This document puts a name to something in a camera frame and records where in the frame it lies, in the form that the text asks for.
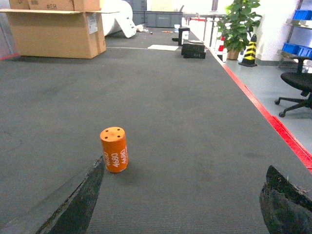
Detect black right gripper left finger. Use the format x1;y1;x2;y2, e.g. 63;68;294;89
37;157;105;234

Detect upright black device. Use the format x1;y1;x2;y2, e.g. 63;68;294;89
172;26;190;46

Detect white foam roll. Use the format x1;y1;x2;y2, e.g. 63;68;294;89
101;0;137;38

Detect potted green plant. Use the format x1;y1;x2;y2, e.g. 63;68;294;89
217;0;262;60

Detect yellow black traffic cone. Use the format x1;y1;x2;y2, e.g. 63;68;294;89
238;34;257;67

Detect stacked black boxes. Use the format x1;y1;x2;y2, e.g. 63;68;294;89
181;40;206;59

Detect grey plastic crate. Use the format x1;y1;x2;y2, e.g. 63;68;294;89
145;11;183;28

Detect blue bin on wall shelf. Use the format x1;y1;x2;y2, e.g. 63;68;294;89
282;43;312;58

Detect white sheet on belt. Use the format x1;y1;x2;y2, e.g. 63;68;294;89
148;44;179;51

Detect large cardboard box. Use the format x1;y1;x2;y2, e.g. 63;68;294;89
1;9;106;59

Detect upper cardboard box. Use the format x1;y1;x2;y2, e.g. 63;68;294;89
9;0;103;12

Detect orange cylindrical cap 4680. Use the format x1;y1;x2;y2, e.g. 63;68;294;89
99;127;128;173

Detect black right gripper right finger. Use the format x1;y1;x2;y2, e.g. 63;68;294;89
259;165;312;234

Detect black office chair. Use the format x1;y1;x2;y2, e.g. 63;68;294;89
274;56;312;117

